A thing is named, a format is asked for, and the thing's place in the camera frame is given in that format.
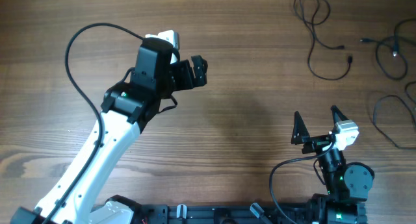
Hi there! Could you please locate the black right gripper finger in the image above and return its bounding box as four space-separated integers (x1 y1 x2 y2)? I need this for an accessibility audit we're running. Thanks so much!
331 105 348 123
291 111 309 144

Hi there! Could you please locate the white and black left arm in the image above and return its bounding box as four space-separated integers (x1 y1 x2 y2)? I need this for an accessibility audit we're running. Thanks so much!
10 38 208 223

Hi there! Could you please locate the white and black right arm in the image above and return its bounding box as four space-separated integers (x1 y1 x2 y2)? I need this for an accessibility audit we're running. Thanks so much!
291 105 375 224

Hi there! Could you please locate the black right camera cable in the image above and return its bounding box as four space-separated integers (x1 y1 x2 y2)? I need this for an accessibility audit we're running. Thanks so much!
268 140 335 224

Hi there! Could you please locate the black camera cable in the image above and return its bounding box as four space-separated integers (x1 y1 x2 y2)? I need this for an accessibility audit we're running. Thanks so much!
42 22 146 224
268 140 335 224

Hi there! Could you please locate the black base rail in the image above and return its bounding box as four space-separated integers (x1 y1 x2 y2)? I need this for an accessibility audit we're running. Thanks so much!
135 203 316 224

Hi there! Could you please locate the black left camera cable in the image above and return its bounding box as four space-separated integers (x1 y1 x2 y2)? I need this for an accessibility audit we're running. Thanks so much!
42 22 146 224

